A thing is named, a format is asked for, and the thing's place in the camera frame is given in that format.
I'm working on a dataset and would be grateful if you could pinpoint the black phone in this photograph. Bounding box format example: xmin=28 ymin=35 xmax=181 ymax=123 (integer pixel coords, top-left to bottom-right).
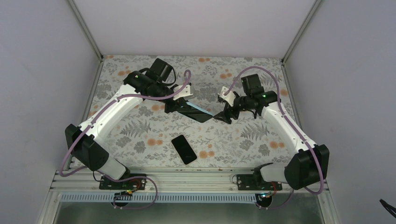
xmin=178 ymin=106 xmax=213 ymax=123

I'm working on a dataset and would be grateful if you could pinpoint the light blue phone case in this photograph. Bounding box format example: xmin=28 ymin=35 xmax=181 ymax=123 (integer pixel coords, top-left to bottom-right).
xmin=187 ymin=102 xmax=213 ymax=116

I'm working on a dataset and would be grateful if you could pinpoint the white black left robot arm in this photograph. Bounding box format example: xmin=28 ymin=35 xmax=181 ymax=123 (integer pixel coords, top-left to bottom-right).
xmin=59 ymin=58 xmax=192 ymax=189

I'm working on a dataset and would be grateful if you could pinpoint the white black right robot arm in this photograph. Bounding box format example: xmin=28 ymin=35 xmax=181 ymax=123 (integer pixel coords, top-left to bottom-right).
xmin=214 ymin=74 xmax=330 ymax=190

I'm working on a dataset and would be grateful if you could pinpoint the floral patterned table mat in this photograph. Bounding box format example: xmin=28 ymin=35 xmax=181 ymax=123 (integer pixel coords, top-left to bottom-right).
xmin=104 ymin=56 xmax=294 ymax=168

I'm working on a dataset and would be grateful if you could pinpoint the black smartphone on mat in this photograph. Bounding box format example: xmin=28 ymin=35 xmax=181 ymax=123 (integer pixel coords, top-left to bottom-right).
xmin=171 ymin=135 xmax=198 ymax=165

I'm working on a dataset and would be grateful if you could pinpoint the black object at edge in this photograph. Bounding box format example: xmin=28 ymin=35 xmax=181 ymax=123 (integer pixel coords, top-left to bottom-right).
xmin=379 ymin=199 xmax=396 ymax=218

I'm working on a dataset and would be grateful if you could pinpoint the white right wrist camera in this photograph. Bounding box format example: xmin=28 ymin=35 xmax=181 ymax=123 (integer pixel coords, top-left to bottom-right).
xmin=218 ymin=86 xmax=238 ymax=107

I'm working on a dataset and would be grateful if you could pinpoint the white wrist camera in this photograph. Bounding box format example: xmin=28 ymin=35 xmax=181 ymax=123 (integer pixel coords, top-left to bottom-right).
xmin=173 ymin=84 xmax=195 ymax=100
xmin=218 ymin=86 xmax=238 ymax=107

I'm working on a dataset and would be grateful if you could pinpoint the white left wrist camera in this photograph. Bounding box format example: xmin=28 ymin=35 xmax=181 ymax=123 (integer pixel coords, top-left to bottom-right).
xmin=173 ymin=84 xmax=195 ymax=100

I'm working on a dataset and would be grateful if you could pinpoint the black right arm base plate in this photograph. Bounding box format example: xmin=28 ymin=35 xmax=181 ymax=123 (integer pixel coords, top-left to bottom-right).
xmin=236 ymin=174 xmax=283 ymax=191

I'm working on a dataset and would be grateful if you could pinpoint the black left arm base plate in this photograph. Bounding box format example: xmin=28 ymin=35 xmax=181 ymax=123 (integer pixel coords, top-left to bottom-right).
xmin=99 ymin=174 xmax=147 ymax=191

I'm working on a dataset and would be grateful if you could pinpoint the aluminium frame post left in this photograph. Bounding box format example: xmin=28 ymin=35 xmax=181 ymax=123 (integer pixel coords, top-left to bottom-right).
xmin=67 ymin=0 xmax=103 ymax=61

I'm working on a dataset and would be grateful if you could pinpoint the aluminium frame post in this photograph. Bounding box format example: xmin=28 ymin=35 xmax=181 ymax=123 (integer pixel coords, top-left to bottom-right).
xmin=282 ymin=0 xmax=323 ymax=65
xmin=67 ymin=0 xmax=103 ymax=61

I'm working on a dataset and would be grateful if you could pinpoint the aluminium frame post right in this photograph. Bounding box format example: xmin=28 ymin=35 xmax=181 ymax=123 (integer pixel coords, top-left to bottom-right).
xmin=282 ymin=0 xmax=323 ymax=65

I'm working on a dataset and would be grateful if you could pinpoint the white slotted cable duct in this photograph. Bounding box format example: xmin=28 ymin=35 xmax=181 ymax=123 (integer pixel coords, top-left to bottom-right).
xmin=59 ymin=192 xmax=256 ymax=203

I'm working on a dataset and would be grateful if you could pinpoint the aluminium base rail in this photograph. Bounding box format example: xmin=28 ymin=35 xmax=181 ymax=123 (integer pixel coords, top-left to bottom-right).
xmin=51 ymin=167 xmax=329 ymax=194

